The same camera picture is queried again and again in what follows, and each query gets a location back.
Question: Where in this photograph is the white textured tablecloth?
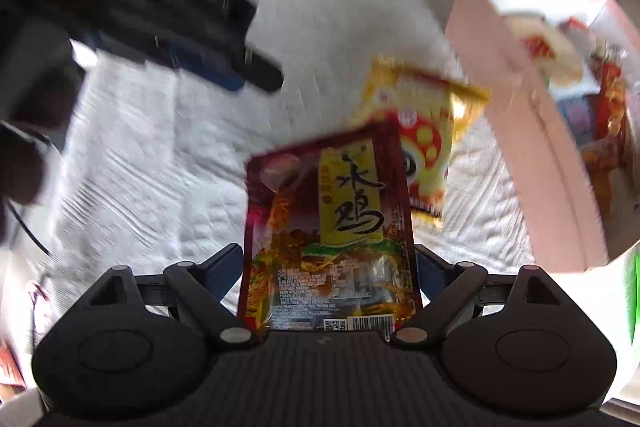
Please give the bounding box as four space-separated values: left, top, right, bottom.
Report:
0 0 608 343

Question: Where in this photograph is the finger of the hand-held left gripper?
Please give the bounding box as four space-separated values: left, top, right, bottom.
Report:
165 38 285 95

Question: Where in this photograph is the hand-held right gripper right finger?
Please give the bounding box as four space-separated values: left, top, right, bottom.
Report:
392 244 558 348

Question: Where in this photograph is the pink cardboard box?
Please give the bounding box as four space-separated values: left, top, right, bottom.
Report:
445 0 640 272

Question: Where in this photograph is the dark red snack packet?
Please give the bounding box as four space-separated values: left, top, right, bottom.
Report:
239 121 424 334

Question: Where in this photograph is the yellow snack packet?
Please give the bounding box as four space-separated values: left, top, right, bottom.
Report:
360 56 492 229

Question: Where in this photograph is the red striped white snack packet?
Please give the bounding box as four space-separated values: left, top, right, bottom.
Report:
502 9 586 88

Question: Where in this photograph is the green object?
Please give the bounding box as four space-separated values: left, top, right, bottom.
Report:
620 252 640 314

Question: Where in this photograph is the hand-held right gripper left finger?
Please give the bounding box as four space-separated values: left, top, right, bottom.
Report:
87 243 258 350

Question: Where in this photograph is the person's left hand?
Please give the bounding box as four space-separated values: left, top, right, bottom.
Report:
0 19 88 210

